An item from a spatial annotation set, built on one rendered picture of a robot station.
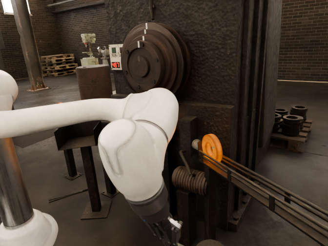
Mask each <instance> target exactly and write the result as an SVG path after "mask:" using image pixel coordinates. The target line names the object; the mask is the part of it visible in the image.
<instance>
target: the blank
mask: <svg viewBox="0 0 328 246"><path fill-rule="evenodd" d="M211 147H212V150H211ZM202 149H203V152H204V153H206V154H207V155H209V156H211V157H213V158H214V159H216V160H218V161H219V162H220V161H221V160H222V157H223V151H222V146H221V143H220V141H219V139H218V138H217V137H216V136H215V135H214V134H207V135H205V136H204V137H203V139H202ZM205 157H207V156H205ZM207 158H208V157H207ZM208 159H210V158H208ZM210 160H211V159H210ZM212 161H213V160H212ZM213 162H214V161H213ZM215 163H216V162H215Z"/></svg>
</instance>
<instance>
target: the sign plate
mask: <svg viewBox="0 0 328 246"><path fill-rule="evenodd" d="M122 46H123V44H113V45H109V53H110V61H111V68H112V70H122V66H121V53H120V47H122ZM112 48H115V50H116V53H112Z"/></svg>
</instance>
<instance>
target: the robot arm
mask: <svg viewBox="0 0 328 246"><path fill-rule="evenodd" d="M17 95H18V86H17V83H16V81H15V80H14V79H13V77H12V76H11V75H9V74H8V73H6V72H4V71H2V70H0V217H1V220H2V223H1V225H0V246H53V245H54V243H55V240H56V238H57V234H58V225H57V222H56V221H55V219H54V218H53V217H52V216H51V215H49V214H47V213H42V212H40V211H39V210H36V209H33V208H32V205H31V201H30V198H29V194H28V191H27V188H26V184H25V181H24V177H23V174H22V171H21V167H20V163H19V160H18V157H17V154H16V150H15V147H14V143H13V140H12V137H17V136H22V135H27V134H32V133H37V132H41V131H46V130H50V129H55V128H59V127H64V126H68V125H73V124H77V123H83V122H88V121H96V120H102V121H110V122H111V123H109V124H108V125H107V126H106V127H105V128H104V129H103V130H102V131H101V133H100V135H99V138H98V147H99V153H100V157H101V160H102V164H103V166H104V168H105V170H106V172H107V174H108V176H109V178H110V180H111V181H112V183H113V185H114V186H115V187H116V189H117V190H118V191H119V192H120V193H122V194H123V195H124V197H125V198H126V200H127V201H128V203H129V205H130V206H131V208H132V210H133V211H134V212H135V213H136V214H137V215H139V216H140V218H141V219H142V220H143V221H144V222H145V224H146V225H147V226H148V228H149V229H150V230H151V232H152V233H153V234H154V235H155V236H157V235H158V236H159V238H160V239H161V240H162V241H163V243H164V245H165V246H178V245H177V243H178V241H179V239H180V237H181V227H182V225H183V222H182V221H174V220H173V216H172V215H171V214H170V212H169V202H168V199H167V198H168V191H167V188H166V186H165V183H164V179H163V177H162V171H163V169H164V157H165V152H166V148H167V145H168V143H169V142H170V140H171V139H172V136H173V134H174V132H175V129H176V125H177V121H178V112H179V105H178V101H177V99H176V97H175V96H174V94H173V93H172V92H171V91H169V90H167V89H165V88H154V89H150V90H148V91H146V92H143V93H138V94H129V95H128V96H127V97H126V98H124V99H89V100H81V101H74V102H65V103H59V104H52V105H46V106H39V107H32V108H26V109H19V110H12V105H13V102H14V101H15V100H16V98H17ZM154 229H155V230H154Z"/></svg>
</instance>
